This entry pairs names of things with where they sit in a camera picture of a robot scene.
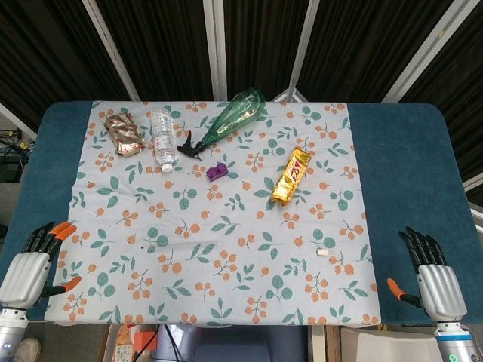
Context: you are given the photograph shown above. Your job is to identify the dark folding screen white frames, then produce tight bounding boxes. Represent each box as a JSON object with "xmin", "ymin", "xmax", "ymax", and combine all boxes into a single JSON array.
[{"xmin": 0, "ymin": 0, "xmax": 483, "ymax": 231}]

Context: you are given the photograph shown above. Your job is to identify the green spray bottle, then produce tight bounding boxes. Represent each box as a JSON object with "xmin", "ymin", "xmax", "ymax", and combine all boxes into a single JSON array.
[{"xmin": 176, "ymin": 87, "xmax": 268, "ymax": 162}]

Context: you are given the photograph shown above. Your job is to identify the bronze foil snack pack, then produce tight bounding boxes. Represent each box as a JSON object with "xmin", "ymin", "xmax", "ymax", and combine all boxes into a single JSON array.
[{"xmin": 103, "ymin": 112, "xmax": 147, "ymax": 158}]

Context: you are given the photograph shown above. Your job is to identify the gold foil snack pack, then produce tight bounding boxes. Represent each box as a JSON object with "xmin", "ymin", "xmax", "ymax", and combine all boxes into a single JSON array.
[{"xmin": 270, "ymin": 146, "xmax": 312, "ymax": 207}]

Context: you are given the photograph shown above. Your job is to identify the blue table cover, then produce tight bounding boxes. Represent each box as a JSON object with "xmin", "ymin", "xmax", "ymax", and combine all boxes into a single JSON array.
[{"xmin": 0, "ymin": 100, "xmax": 483, "ymax": 326}]

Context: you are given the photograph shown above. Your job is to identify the clear plastic water bottle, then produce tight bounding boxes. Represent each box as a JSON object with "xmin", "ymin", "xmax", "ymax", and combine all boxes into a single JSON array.
[{"xmin": 149, "ymin": 109, "xmax": 176, "ymax": 174}]

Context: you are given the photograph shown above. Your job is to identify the white shoe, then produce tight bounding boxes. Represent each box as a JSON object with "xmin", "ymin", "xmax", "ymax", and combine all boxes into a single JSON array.
[{"xmin": 13, "ymin": 337, "xmax": 42, "ymax": 362}]

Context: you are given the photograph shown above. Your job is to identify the cardboard box with orange items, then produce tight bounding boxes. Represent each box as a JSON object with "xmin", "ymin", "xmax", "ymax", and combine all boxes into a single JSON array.
[{"xmin": 101, "ymin": 324, "xmax": 159, "ymax": 362}]

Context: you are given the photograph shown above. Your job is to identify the beige box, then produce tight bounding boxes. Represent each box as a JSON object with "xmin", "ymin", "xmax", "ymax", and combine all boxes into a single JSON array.
[{"xmin": 339, "ymin": 327, "xmax": 443, "ymax": 362}]

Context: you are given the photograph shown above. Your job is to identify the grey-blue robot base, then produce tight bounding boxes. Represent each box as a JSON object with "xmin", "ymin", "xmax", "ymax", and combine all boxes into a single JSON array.
[{"xmin": 158, "ymin": 324, "xmax": 309, "ymax": 362}]

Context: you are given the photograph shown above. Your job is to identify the black equipment with cables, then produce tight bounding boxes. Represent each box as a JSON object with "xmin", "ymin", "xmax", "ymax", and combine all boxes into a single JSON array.
[{"xmin": 0, "ymin": 127, "xmax": 33, "ymax": 183}]

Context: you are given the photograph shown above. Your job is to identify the floral orange-green tablecloth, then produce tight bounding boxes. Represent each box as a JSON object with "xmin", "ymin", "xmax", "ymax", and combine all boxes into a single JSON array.
[{"xmin": 44, "ymin": 100, "xmax": 381, "ymax": 327}]

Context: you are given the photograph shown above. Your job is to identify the purple toy brick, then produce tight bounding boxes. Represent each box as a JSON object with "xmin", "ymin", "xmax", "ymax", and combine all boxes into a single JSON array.
[{"xmin": 205, "ymin": 162, "xmax": 229, "ymax": 183}]

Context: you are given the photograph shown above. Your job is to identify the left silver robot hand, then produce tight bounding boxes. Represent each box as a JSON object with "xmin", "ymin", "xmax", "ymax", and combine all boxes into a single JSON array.
[{"xmin": 0, "ymin": 221, "xmax": 82, "ymax": 311}]

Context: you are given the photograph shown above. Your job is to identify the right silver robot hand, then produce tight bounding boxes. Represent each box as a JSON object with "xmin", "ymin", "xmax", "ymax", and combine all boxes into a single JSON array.
[{"xmin": 386, "ymin": 225, "xmax": 469, "ymax": 324}]

